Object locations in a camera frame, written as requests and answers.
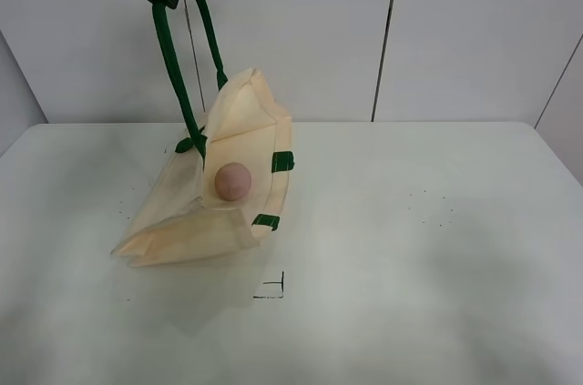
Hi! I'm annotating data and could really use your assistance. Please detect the cream linen bag green handles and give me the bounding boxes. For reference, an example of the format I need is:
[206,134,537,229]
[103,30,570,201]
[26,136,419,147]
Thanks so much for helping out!
[112,0,295,267]

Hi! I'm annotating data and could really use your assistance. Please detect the pink peach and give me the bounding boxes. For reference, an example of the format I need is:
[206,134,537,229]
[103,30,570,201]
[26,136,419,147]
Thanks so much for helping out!
[214,162,252,201]

